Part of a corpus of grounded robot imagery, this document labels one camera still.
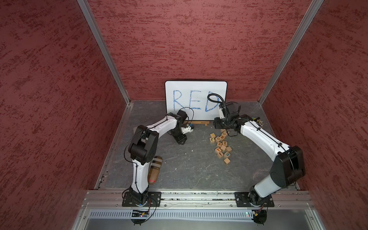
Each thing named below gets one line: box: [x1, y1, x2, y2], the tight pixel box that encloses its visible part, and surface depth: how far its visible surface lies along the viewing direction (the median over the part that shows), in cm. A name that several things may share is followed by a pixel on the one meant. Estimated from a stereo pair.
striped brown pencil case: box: [148, 155, 163, 184], surface depth 83 cm
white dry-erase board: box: [165, 80, 228, 121], surface depth 97 cm
